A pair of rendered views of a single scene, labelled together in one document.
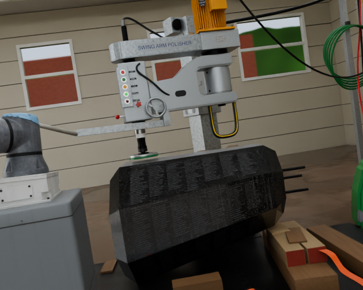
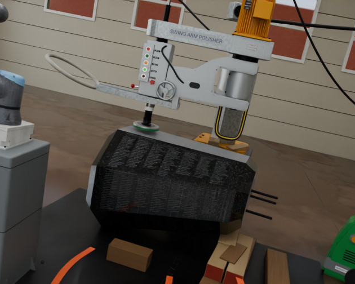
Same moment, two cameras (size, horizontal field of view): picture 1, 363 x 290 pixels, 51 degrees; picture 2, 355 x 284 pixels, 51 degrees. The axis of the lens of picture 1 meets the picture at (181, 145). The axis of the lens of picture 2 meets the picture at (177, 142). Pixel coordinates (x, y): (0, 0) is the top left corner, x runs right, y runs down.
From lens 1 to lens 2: 0.87 m
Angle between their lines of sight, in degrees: 18
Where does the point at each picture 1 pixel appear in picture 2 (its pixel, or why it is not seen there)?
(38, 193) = not seen: outside the picture
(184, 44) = (214, 40)
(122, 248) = (90, 195)
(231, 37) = (263, 49)
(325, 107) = not seen: outside the picture
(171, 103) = (182, 91)
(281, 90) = not seen: outside the picture
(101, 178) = (171, 111)
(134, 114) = (146, 89)
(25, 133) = (5, 90)
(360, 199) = (334, 248)
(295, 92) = not seen: outside the picture
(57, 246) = not seen: outside the picture
